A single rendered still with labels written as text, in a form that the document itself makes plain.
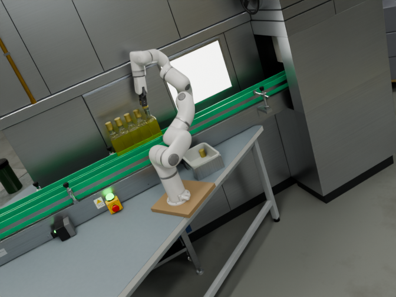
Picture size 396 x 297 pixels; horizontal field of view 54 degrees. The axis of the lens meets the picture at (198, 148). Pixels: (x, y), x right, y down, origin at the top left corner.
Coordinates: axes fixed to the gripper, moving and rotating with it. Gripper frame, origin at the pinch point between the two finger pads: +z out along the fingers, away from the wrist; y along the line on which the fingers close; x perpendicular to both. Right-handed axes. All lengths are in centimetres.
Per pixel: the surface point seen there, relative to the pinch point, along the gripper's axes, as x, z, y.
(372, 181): 153, 82, 24
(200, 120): 32.5, 16.4, 4.4
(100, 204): -36, 49, 15
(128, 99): -5.6, 0.0, -11.9
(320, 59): 106, -12, 23
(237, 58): 70, -14, -15
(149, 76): 8.7, -11.5, -11.7
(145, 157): -6.5, 27.9, 13.4
